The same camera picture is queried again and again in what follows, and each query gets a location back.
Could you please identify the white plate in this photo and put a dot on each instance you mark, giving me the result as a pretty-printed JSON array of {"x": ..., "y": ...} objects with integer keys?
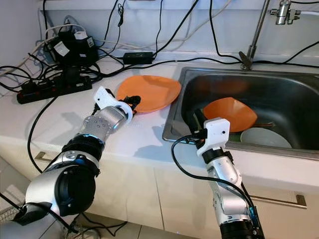
[{"x": 264, "y": 139}]

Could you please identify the chrome faucet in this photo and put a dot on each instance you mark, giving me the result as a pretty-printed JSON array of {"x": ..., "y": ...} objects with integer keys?
[{"x": 254, "y": 30}]

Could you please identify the orange plastic plate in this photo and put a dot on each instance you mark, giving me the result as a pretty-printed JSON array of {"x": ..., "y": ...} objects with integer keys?
[{"x": 152, "y": 92}]

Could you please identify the black power adapter pile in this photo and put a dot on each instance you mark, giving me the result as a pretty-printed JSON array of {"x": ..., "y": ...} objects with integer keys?
[{"x": 75, "y": 49}]

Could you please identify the stainless steel sink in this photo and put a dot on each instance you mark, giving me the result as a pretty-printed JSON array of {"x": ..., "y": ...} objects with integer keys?
[{"x": 289, "y": 94}]

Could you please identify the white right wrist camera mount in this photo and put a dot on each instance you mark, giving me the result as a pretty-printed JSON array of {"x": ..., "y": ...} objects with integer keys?
[{"x": 217, "y": 130}]

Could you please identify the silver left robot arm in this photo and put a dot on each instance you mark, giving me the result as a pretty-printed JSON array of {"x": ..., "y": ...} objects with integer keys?
[{"x": 75, "y": 184}]

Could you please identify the chrome water filter tap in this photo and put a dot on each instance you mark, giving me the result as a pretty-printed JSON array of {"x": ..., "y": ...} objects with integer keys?
[{"x": 284, "y": 11}]

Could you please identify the small black adapter brick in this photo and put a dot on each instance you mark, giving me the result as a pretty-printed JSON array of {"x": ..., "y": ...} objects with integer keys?
[{"x": 138, "y": 58}]

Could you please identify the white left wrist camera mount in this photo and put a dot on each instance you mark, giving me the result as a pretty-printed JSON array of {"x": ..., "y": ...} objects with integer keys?
[{"x": 104, "y": 97}]

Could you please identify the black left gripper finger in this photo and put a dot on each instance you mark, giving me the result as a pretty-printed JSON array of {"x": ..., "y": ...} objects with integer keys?
[{"x": 134, "y": 99}]

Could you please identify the black power strip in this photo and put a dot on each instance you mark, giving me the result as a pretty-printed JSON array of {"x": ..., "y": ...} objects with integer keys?
[{"x": 55, "y": 89}]

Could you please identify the orange plastic bowl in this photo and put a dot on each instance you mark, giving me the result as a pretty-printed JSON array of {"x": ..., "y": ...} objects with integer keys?
[{"x": 234, "y": 112}]

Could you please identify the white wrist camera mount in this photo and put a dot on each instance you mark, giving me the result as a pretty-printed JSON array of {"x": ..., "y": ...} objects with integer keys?
[
  {"x": 217, "y": 130},
  {"x": 104, "y": 97}
]

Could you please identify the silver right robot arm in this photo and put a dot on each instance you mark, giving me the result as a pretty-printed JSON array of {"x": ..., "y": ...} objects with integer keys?
[{"x": 229, "y": 194}]

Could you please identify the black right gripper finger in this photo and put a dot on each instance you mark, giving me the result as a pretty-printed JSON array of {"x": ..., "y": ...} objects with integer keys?
[
  {"x": 193, "y": 121},
  {"x": 201, "y": 118}
]

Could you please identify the brown chopsticks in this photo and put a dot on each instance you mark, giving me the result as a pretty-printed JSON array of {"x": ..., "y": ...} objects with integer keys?
[{"x": 265, "y": 125}]

